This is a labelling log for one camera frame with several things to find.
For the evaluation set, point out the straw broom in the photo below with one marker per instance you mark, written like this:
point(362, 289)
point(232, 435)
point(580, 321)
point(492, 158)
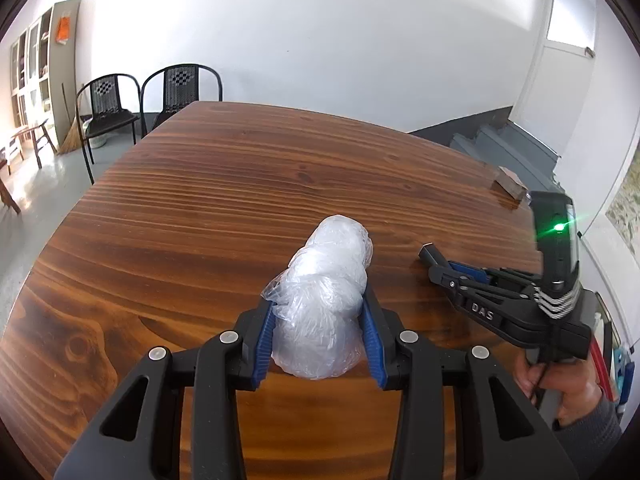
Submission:
point(72, 141)

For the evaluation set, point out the grey staircase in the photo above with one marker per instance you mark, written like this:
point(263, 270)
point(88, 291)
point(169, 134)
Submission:
point(491, 137)

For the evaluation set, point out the grey sleeve right forearm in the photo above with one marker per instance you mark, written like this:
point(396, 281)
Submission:
point(590, 439)

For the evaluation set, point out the beige storage cabinet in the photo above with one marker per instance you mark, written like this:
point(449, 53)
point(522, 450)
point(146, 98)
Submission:
point(43, 71)

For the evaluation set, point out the black metal chair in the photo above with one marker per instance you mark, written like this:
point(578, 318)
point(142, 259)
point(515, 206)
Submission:
point(106, 113)
point(181, 87)

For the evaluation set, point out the hanging scroll painting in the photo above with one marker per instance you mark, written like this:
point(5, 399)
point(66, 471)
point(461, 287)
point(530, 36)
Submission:
point(611, 230)

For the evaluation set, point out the person's right hand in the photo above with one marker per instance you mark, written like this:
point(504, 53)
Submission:
point(577, 381)

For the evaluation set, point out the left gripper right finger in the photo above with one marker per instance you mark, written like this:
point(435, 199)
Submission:
point(497, 432)

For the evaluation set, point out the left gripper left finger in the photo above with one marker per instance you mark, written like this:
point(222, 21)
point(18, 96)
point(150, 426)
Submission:
point(137, 432)

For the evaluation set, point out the wooden chair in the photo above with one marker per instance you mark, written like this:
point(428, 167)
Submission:
point(31, 136)

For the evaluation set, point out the white plastic bag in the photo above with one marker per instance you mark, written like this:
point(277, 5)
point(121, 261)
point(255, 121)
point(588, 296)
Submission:
point(317, 301)

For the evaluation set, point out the card deck on table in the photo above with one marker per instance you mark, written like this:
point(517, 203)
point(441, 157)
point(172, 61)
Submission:
point(511, 183)

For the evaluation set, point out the red storage box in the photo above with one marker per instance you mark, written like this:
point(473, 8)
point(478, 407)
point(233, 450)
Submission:
point(612, 360)

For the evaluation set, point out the black case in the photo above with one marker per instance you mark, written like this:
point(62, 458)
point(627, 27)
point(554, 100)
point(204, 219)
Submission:
point(430, 256)

